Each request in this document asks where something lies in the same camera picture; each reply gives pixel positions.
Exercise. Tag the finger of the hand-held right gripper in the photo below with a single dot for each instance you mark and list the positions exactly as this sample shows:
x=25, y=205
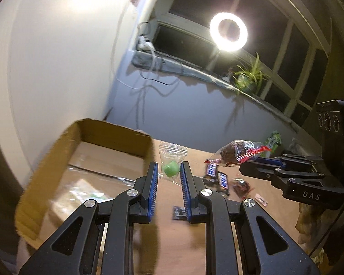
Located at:
x=298, y=160
x=263, y=173

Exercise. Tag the white power strip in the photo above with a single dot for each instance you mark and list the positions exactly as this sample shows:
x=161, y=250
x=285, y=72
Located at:
x=144, y=45

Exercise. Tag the small pink packet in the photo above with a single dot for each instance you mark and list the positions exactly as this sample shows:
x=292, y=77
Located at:
x=261, y=199

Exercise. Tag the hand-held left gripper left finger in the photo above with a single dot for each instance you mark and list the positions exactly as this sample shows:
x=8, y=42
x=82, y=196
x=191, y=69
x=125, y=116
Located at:
x=152, y=189

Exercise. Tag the small dark snack packet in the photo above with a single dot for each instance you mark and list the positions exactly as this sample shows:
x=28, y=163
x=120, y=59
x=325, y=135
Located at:
x=177, y=213

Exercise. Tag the small brown cake packet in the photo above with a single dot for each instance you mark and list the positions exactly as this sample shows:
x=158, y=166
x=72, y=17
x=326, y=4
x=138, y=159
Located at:
x=240, y=187

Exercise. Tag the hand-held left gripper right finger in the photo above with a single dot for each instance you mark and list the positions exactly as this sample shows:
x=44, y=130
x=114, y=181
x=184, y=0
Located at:
x=186, y=189

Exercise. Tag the brown cardboard box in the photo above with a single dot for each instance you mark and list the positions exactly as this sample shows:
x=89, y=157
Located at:
x=46, y=177

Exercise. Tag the dark chocolate bar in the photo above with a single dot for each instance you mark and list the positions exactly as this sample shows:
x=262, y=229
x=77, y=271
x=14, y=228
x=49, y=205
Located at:
x=222, y=182
x=211, y=170

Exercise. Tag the green snack packet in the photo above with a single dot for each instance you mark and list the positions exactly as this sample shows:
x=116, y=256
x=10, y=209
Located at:
x=273, y=141

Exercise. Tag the zip bag with green candy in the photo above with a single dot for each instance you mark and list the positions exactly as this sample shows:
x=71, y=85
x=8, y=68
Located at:
x=170, y=169

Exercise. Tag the person's right hand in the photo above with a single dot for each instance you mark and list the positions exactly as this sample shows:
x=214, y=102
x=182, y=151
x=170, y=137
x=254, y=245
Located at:
x=309, y=220

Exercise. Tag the white green packet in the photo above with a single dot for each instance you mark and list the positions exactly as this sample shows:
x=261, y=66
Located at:
x=83, y=194

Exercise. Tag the potted green plant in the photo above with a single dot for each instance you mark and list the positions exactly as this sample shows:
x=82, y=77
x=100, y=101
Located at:
x=243, y=77

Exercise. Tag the clear bag of chocolate snacks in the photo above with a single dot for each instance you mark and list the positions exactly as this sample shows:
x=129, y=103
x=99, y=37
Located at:
x=232, y=151

